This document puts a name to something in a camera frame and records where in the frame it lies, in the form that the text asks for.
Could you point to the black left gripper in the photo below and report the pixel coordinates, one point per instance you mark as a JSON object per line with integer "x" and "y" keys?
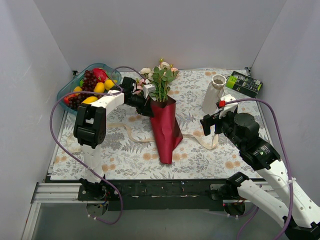
{"x": 146, "y": 110}

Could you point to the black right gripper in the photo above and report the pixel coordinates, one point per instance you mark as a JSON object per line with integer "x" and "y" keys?
{"x": 210, "y": 122}

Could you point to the dark red wrapping paper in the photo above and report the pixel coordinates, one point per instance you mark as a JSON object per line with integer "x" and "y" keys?
{"x": 166, "y": 131}

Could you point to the cream printed ribbon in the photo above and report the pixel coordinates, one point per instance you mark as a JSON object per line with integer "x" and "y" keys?
{"x": 139, "y": 138}

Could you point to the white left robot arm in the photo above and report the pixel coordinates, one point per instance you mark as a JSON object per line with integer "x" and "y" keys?
{"x": 91, "y": 125}

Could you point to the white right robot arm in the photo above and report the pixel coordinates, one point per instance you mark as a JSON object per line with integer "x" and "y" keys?
{"x": 293, "y": 208}

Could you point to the white ribbed ceramic vase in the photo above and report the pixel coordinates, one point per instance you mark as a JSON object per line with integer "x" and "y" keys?
{"x": 214, "y": 92}

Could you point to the artificial pink flower bouquet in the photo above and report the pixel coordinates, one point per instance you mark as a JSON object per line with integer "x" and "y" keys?
{"x": 160, "y": 77}

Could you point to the floral patterned table mat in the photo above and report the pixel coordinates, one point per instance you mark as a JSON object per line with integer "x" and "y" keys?
{"x": 188, "y": 90}

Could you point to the yellow lemon right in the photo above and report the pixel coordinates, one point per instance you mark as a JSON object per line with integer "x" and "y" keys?
{"x": 108, "y": 84}

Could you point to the yellow lemon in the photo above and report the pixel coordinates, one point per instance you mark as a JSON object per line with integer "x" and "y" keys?
{"x": 108, "y": 84}
{"x": 99, "y": 88}

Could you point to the black green product box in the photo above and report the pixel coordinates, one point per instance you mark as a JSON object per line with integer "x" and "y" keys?
{"x": 244, "y": 84}

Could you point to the teal plastic fruit tray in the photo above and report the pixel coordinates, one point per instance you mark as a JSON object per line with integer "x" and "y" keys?
{"x": 75, "y": 82}

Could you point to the yellow lemon middle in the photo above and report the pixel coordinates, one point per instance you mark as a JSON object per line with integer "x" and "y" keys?
{"x": 99, "y": 88}

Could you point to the red dragon fruit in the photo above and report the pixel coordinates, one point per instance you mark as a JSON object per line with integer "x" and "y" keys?
{"x": 100, "y": 75}

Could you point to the yellow mango front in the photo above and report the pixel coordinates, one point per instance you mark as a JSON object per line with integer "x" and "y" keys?
{"x": 89, "y": 100}

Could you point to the purple grape bunch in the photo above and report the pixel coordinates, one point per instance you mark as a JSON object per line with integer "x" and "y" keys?
{"x": 87, "y": 84}

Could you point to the small orange fruit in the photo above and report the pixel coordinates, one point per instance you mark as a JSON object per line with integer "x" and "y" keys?
{"x": 77, "y": 89}

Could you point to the red apple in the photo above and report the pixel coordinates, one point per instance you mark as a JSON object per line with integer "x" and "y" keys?
{"x": 67, "y": 99}

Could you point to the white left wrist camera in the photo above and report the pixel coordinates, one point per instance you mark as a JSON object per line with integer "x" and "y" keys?
{"x": 147, "y": 89}

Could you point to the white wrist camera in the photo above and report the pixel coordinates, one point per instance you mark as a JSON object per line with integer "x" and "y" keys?
{"x": 225, "y": 105}
{"x": 147, "y": 89}

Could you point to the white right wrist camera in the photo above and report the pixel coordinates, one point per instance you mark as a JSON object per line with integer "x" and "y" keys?
{"x": 225, "y": 105}

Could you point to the aluminium frame rail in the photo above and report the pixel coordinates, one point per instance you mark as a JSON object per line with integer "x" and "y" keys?
{"x": 48, "y": 193}

